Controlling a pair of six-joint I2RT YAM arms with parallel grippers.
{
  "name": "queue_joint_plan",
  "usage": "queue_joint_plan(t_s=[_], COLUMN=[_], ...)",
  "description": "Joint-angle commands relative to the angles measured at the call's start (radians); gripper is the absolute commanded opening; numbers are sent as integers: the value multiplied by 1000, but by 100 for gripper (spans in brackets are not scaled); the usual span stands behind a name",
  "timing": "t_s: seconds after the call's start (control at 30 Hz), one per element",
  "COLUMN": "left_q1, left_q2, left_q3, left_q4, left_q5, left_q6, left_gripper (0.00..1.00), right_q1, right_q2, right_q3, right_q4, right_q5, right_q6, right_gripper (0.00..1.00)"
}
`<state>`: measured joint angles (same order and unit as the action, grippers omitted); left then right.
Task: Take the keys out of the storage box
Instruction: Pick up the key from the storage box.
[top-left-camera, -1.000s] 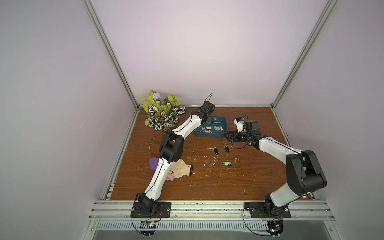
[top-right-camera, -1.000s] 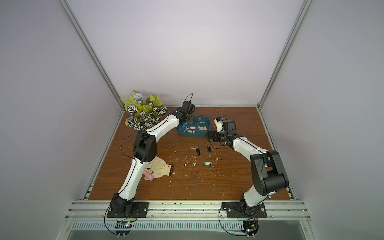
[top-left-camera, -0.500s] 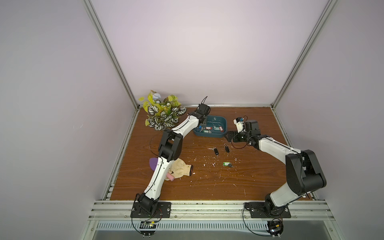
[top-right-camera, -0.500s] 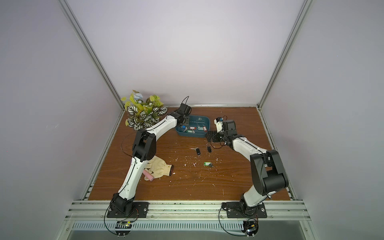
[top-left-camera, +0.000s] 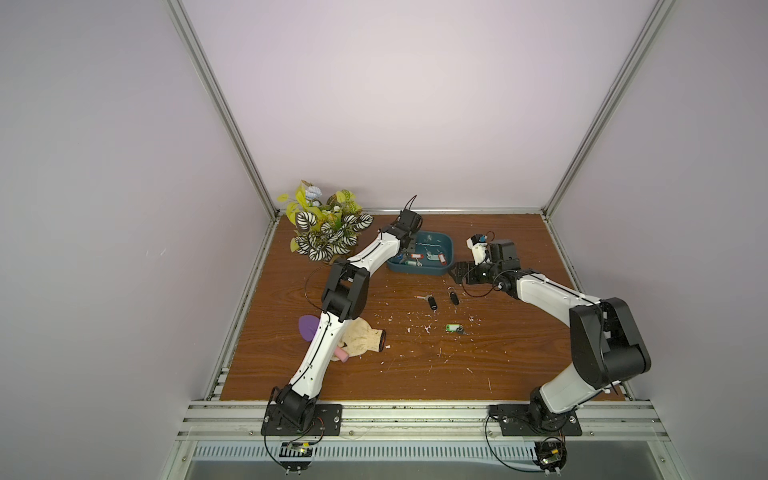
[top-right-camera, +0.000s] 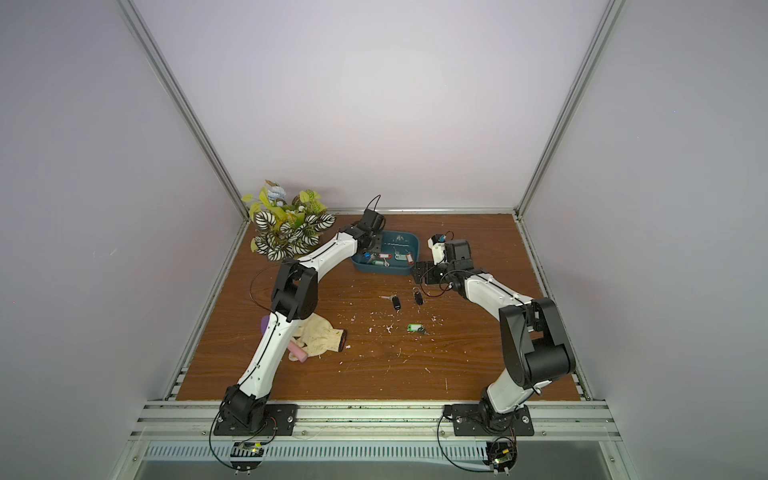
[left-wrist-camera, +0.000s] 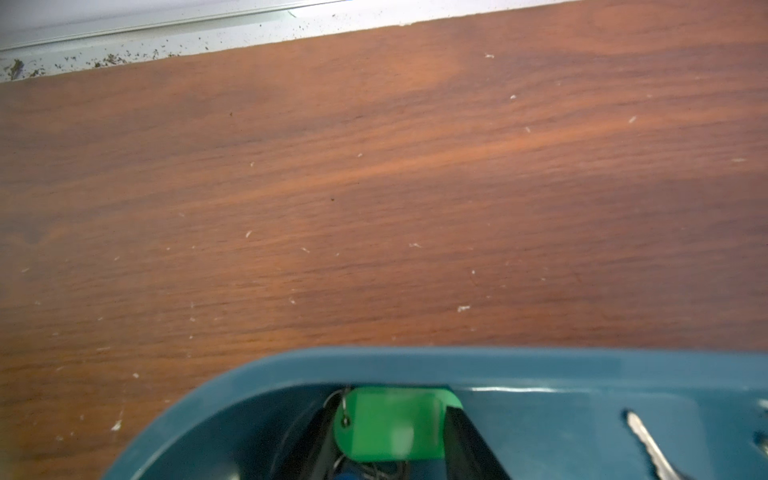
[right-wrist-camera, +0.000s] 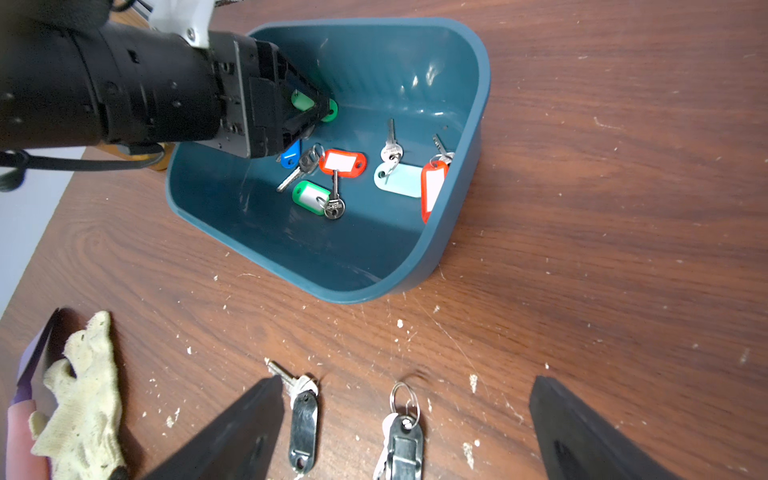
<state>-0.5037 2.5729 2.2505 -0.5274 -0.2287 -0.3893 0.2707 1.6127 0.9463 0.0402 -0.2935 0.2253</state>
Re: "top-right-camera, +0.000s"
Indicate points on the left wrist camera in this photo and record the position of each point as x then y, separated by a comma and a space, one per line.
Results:
372, 221

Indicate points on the teal plastic storage box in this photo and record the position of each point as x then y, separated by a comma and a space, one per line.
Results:
391, 253

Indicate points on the electronics board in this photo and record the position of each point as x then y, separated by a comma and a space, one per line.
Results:
245, 457
502, 454

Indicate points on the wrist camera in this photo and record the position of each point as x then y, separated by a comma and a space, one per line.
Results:
436, 244
372, 221

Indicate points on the aluminium front rail frame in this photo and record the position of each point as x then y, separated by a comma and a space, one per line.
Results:
378, 431

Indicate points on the green tag key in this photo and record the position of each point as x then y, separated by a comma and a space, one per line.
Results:
416, 329

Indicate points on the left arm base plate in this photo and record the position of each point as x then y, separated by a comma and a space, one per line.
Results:
263, 420

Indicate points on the purple pink garden trowel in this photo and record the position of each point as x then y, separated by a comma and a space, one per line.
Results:
296, 353

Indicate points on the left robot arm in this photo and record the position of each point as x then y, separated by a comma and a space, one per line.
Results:
293, 300

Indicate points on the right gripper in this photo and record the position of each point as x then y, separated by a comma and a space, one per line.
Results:
425, 271

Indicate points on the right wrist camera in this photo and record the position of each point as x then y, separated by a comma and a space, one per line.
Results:
436, 244

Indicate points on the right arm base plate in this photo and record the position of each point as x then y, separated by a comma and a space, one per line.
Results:
474, 420

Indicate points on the right electronics board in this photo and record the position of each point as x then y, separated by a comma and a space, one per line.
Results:
502, 454

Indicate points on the beige work glove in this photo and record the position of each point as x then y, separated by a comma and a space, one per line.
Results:
316, 336

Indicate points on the left electronics board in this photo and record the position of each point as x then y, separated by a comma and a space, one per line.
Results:
245, 457

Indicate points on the artificial potted plant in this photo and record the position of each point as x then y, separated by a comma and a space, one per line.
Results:
286, 227

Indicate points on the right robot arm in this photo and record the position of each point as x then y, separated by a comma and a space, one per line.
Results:
536, 349

